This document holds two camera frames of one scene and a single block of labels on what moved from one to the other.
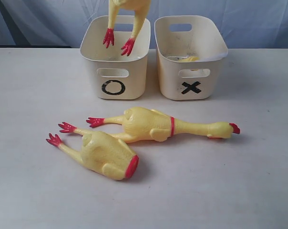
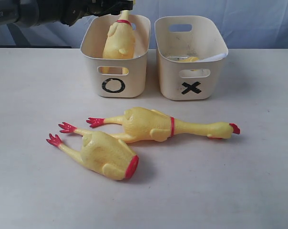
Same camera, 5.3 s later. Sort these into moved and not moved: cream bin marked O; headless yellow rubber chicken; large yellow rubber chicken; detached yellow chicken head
Moved: large yellow rubber chicken
Not moved: detached yellow chicken head; headless yellow rubber chicken; cream bin marked O
